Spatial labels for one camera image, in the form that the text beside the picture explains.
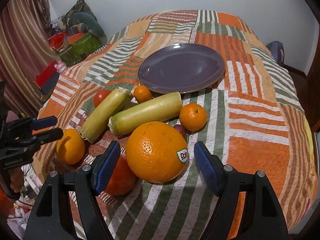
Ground medium orange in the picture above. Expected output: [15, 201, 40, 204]
[56, 129, 86, 165]

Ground small red tomato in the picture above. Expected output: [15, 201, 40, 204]
[93, 89, 111, 107]

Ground yellow sugarcane piece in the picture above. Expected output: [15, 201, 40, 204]
[79, 87, 133, 144]
[108, 92, 182, 137]

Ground large red tomato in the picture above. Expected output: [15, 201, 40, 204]
[104, 156, 136, 196]

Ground small mandarin orange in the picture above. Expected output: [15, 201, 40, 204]
[133, 85, 152, 103]
[179, 103, 207, 132]

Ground large orange with sticker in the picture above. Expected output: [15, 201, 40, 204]
[125, 121, 189, 184]

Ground small dark red grape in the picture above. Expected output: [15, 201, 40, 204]
[174, 124, 187, 140]

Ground purple ceramic plate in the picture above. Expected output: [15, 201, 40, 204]
[138, 43, 225, 94]

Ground red blue box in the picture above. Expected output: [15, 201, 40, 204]
[34, 60, 60, 95]

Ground pink small toy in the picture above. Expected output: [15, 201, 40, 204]
[55, 61, 67, 74]

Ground striped red curtain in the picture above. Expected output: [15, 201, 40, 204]
[1, 0, 59, 116]

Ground red plastic bag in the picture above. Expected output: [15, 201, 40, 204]
[48, 33, 67, 50]

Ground green patterned storage box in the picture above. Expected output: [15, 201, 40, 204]
[59, 33, 102, 67]

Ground patchwork striped bedspread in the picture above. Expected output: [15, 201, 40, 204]
[39, 10, 318, 239]

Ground camouflage patterned cushion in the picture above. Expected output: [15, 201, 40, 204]
[61, 0, 97, 23]

